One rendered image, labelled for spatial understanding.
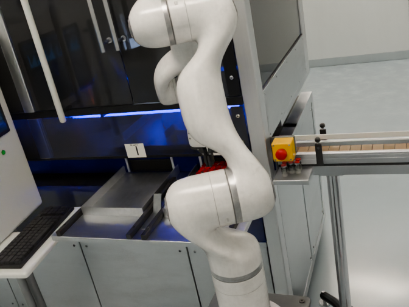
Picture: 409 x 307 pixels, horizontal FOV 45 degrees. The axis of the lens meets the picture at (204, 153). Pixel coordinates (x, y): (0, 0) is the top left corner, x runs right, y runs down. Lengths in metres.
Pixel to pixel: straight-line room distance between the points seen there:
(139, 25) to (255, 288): 0.62
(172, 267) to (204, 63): 1.37
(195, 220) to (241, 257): 0.14
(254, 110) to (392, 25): 4.68
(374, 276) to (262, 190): 1.81
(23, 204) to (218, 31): 1.40
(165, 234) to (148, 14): 0.82
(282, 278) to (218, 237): 1.04
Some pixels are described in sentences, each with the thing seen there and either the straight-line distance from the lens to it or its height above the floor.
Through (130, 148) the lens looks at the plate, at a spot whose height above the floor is 1.03.
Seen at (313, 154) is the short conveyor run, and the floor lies 0.93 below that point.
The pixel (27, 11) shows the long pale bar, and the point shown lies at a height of 1.61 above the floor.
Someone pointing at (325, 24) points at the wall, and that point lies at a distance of 6.34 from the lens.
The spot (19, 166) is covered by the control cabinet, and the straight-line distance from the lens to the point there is 2.20.
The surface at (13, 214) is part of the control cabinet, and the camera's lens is 2.17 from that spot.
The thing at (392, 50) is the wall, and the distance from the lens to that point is 6.37.
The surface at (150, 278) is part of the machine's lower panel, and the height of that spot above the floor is 0.38.
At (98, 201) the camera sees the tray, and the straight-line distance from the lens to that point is 1.98.
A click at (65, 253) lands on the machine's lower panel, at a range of 2.52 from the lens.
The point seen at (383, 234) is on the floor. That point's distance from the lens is 3.06.
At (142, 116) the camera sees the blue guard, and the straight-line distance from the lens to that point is 1.91.
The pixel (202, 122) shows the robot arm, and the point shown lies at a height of 1.39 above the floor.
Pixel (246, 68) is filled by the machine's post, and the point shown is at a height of 1.31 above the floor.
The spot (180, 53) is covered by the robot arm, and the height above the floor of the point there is 1.47.
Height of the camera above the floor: 1.73
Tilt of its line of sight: 23 degrees down
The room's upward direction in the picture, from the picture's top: 12 degrees counter-clockwise
